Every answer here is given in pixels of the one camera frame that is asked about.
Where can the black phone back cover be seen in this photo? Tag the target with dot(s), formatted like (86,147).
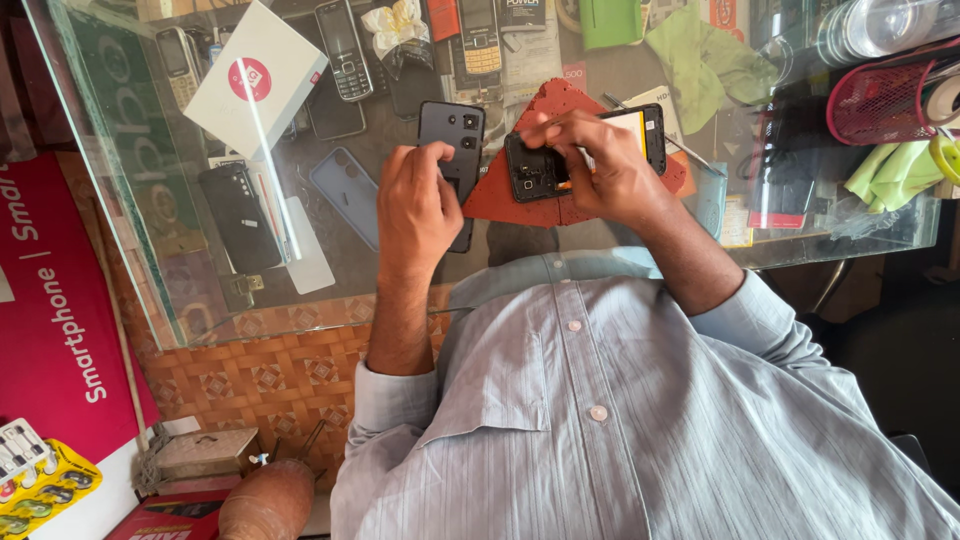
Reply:
(461,139)

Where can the black and gold keypad phone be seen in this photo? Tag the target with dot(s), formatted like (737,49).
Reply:
(480,37)

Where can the person's left fingers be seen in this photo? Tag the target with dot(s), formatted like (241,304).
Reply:
(412,159)

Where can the large green cloth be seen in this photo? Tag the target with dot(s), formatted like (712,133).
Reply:
(701,64)

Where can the white charger pack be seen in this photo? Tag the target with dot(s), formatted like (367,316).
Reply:
(21,446)

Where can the black printed packet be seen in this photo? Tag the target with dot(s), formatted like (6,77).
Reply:
(523,13)

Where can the silver keypad phone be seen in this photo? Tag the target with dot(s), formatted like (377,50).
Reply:
(178,64)

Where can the blue phone case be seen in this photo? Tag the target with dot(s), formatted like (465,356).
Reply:
(349,195)

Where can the red printed banner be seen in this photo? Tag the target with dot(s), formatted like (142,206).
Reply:
(60,315)

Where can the red mesh holder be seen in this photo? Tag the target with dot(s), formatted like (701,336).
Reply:
(877,101)

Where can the person's right hand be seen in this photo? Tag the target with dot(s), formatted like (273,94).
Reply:
(611,176)

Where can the light blue phone cover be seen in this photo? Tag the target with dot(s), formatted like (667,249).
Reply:
(711,202)

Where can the glass display counter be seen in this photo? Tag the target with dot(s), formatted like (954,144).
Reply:
(112,195)

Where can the black flat smartphone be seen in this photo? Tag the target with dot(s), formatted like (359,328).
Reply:
(337,116)

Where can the metal hinge bracket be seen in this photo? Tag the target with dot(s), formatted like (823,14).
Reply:
(246,289)

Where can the white paper card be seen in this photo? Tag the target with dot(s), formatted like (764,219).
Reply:
(311,259)

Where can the white box with red circle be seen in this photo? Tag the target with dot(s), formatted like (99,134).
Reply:
(255,82)

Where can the black phone case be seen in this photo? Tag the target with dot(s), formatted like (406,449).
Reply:
(240,221)

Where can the green plastic box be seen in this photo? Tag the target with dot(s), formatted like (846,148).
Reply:
(609,22)

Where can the crumpled white plastic wrapper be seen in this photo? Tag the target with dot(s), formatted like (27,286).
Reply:
(396,26)

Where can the small brown box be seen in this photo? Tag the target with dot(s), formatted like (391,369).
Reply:
(202,454)

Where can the light blue striped shirt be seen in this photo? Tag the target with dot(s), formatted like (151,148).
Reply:
(637,420)

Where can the yellow blister pack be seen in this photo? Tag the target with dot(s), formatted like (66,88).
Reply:
(52,487)

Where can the person's left hand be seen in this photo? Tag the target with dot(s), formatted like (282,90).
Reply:
(416,214)

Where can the small green cloth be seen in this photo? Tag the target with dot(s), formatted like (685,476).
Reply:
(892,176)

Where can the red triangular foam pad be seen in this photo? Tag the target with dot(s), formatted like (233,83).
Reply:
(517,211)

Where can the black red phone box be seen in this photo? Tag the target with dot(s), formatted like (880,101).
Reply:
(784,172)

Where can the white tape roll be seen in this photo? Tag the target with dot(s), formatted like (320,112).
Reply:
(943,99)

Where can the black smartphone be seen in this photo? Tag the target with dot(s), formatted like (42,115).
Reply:
(529,176)
(337,116)

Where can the red printed box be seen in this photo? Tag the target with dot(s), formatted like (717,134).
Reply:
(169,517)

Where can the clear plastic disc container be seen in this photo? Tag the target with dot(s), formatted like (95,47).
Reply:
(877,26)

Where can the metal tweezers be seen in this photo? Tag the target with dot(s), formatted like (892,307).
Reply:
(694,156)

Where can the person's right fingers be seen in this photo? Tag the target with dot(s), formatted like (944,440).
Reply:
(559,131)

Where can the yellow tape roll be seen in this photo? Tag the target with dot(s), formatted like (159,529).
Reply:
(946,159)

